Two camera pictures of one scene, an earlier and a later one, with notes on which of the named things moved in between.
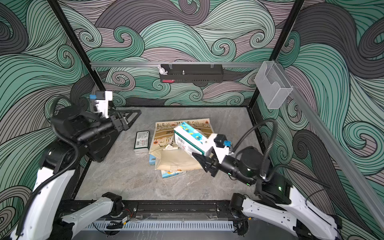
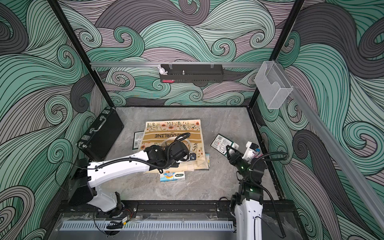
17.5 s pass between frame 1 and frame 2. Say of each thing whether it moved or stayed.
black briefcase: stayed
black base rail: stayed
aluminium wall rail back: stayed
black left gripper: moved
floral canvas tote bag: moved
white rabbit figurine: stayed
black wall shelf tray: stayed
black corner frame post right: stayed
